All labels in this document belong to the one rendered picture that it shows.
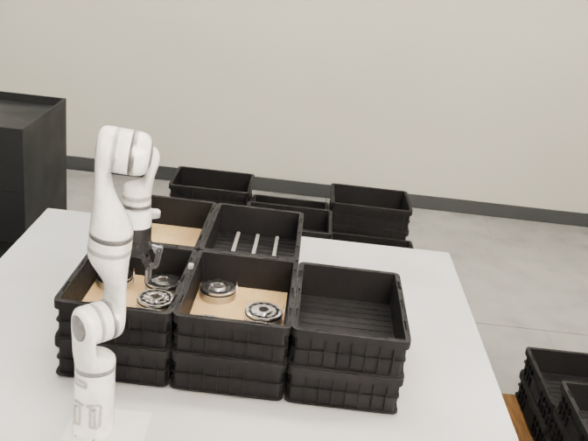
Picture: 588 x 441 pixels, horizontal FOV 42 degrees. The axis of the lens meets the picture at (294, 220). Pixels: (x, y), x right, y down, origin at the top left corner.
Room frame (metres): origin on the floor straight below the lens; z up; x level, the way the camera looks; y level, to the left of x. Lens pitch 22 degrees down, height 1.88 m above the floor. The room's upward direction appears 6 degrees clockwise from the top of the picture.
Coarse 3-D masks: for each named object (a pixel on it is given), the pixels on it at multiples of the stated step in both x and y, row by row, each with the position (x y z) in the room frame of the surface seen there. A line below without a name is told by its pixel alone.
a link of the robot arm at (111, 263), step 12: (132, 240) 1.46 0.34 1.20; (96, 252) 1.42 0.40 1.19; (108, 252) 1.42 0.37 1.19; (120, 252) 1.43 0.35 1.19; (96, 264) 1.42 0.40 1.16; (108, 264) 1.42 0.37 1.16; (120, 264) 1.43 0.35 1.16; (108, 276) 1.44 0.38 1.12; (120, 276) 1.44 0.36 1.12; (108, 288) 1.47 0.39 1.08; (120, 288) 1.46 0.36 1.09; (108, 300) 1.49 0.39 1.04; (120, 300) 1.47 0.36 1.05; (120, 312) 1.47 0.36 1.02; (120, 324) 1.46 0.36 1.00
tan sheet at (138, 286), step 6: (138, 276) 2.02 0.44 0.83; (138, 282) 1.98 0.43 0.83; (90, 288) 1.91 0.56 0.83; (96, 288) 1.92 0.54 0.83; (132, 288) 1.94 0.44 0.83; (138, 288) 1.95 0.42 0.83; (90, 294) 1.88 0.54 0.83; (96, 294) 1.88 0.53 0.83; (102, 294) 1.89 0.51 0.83; (126, 294) 1.90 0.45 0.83; (132, 294) 1.91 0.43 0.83; (84, 300) 1.84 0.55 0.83; (90, 300) 1.84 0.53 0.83; (96, 300) 1.85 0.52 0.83; (126, 300) 1.87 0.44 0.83; (132, 300) 1.87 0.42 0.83; (132, 306) 1.84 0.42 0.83
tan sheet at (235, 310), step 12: (240, 288) 2.02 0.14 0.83; (240, 300) 1.94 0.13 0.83; (252, 300) 1.95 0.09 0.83; (264, 300) 1.96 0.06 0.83; (276, 300) 1.97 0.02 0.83; (192, 312) 1.84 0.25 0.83; (204, 312) 1.85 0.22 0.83; (216, 312) 1.86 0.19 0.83; (228, 312) 1.86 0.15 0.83; (240, 312) 1.87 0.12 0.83
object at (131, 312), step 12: (192, 252) 2.02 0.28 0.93; (84, 264) 1.86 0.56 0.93; (72, 276) 1.78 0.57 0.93; (180, 288) 1.79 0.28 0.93; (60, 300) 1.65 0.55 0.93; (72, 300) 1.66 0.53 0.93; (132, 312) 1.65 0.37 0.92; (144, 312) 1.64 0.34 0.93; (156, 312) 1.65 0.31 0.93; (168, 312) 1.65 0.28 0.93
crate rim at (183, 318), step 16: (240, 256) 2.03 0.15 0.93; (256, 256) 2.04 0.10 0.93; (192, 272) 1.89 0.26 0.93; (176, 304) 1.70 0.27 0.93; (176, 320) 1.65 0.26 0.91; (192, 320) 1.64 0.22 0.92; (208, 320) 1.64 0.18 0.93; (224, 320) 1.64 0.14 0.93; (240, 320) 1.65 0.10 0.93; (288, 320) 1.68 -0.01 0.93
